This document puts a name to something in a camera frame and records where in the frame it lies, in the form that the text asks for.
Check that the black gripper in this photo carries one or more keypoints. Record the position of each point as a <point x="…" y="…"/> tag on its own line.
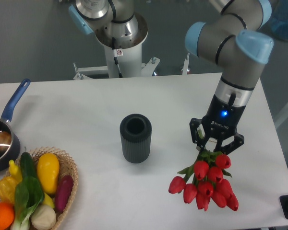
<point x="219" y="123"/>

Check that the red tulip bouquet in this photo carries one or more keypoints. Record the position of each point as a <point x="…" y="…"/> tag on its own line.
<point x="205" y="180"/>

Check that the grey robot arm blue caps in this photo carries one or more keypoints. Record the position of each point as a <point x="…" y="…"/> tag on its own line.
<point x="232" y="42"/>

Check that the dark ribbed vase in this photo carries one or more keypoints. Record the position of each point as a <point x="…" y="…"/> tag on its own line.
<point x="135" y="133"/>

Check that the blue container in background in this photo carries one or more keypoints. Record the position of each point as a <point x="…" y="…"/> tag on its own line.
<point x="279" y="20"/>

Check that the woven wicker basket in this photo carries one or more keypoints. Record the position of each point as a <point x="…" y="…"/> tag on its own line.
<point x="67" y="167"/>

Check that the purple eggplant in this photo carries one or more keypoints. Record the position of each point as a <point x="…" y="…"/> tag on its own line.
<point x="63" y="192"/>

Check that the yellow squash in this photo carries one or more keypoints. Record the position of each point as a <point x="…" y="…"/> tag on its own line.
<point x="48" y="168"/>

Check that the yellow banana piece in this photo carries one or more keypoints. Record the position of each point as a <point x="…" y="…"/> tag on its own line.
<point x="48" y="201"/>

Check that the beige garlic bulb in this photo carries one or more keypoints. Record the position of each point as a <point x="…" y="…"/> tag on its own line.
<point x="43" y="218"/>

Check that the green cucumber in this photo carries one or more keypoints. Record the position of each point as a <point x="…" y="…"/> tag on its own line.
<point x="27" y="166"/>

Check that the green bok choy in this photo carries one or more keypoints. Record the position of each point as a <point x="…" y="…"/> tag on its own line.
<point x="28" y="195"/>

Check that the small yellow pepper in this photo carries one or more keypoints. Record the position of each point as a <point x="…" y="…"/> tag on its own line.
<point x="15" y="171"/>

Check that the yellow bell pepper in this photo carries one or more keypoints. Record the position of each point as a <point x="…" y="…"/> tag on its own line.
<point x="7" y="189"/>

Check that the brown bun in pan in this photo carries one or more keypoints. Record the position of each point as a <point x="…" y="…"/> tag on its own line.
<point x="5" y="140"/>

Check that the orange fruit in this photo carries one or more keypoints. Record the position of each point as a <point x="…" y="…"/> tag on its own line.
<point x="7" y="215"/>

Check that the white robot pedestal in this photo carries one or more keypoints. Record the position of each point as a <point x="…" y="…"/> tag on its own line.
<point x="122" y="43"/>

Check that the blue handled saucepan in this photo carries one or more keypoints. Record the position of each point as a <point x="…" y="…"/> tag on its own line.
<point x="13" y="151"/>

